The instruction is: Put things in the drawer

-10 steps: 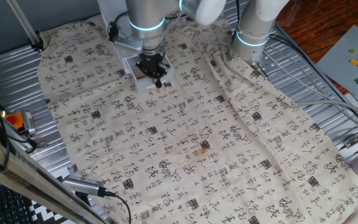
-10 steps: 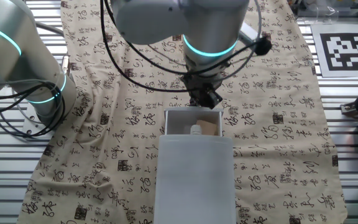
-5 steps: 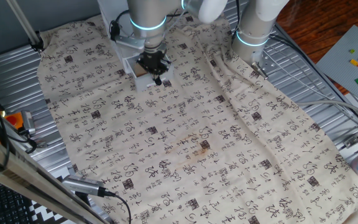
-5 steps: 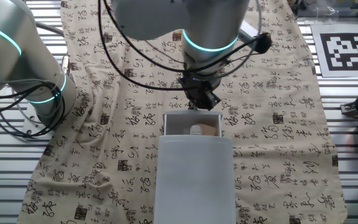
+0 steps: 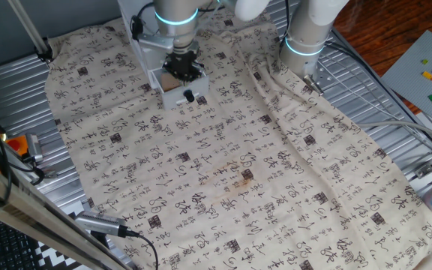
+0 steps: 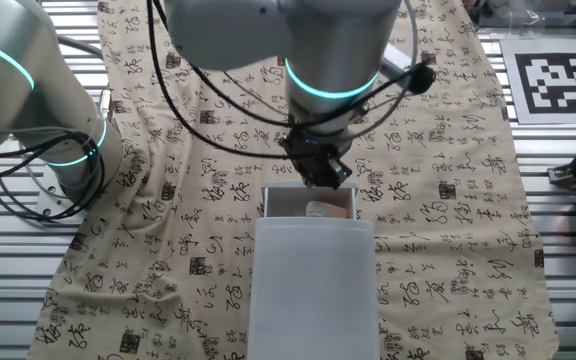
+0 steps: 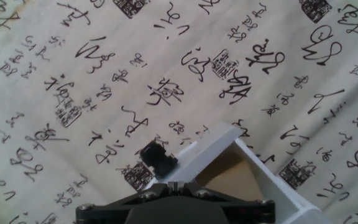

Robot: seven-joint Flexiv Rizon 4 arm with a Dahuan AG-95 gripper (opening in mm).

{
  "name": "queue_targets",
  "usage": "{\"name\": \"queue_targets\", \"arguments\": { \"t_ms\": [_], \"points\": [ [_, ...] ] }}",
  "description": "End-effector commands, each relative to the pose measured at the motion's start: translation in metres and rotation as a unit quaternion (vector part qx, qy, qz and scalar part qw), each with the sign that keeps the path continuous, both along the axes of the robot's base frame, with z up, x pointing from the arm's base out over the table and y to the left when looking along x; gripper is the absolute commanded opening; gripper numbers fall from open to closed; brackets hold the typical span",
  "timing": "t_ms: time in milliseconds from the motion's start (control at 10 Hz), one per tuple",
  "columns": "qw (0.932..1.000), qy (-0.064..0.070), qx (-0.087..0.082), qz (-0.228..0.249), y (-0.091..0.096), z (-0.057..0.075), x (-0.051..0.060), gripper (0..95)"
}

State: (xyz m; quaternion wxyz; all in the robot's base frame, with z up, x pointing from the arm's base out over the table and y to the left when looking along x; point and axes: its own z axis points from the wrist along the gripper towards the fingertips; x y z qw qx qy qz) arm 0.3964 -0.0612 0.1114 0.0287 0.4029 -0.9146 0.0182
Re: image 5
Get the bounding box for black hub cable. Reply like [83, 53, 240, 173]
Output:
[124, 229, 160, 270]

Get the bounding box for grey metal clamp device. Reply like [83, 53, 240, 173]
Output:
[25, 133, 45, 164]

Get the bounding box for grey brick baseplate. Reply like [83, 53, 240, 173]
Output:
[380, 29, 432, 125]

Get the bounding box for slanted aluminium bar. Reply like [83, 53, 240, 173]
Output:
[7, 0, 52, 58]

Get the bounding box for silver camera mount bracket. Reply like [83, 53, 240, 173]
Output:
[136, 31, 176, 53]

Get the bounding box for beige calligraphy print tablecloth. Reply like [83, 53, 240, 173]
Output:
[44, 9, 432, 270]

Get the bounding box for aluminium frame beam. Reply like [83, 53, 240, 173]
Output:
[0, 153, 135, 270]

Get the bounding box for silver metal connector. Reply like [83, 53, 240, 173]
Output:
[302, 73, 325, 98]

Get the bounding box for black bar clamp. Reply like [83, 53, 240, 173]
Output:
[35, 36, 55, 63]

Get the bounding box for white drawer cabinet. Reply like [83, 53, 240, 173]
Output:
[117, 0, 174, 91]

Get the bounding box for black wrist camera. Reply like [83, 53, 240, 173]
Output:
[130, 14, 145, 42]

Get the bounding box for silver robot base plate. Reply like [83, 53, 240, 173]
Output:
[301, 51, 340, 95]

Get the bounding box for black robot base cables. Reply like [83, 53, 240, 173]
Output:
[323, 38, 432, 155]

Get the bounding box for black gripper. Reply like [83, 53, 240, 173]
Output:
[162, 47, 207, 83]

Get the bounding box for black drawer knob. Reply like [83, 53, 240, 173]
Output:
[182, 88, 197, 104]

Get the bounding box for orange button box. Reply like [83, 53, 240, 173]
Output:
[5, 134, 30, 157]

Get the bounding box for black camera cable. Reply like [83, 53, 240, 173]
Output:
[131, 1, 158, 38]

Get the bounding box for black white marker board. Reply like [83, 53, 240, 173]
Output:
[31, 239, 94, 270]

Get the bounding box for black keyboard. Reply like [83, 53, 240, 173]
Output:
[0, 212, 44, 270]

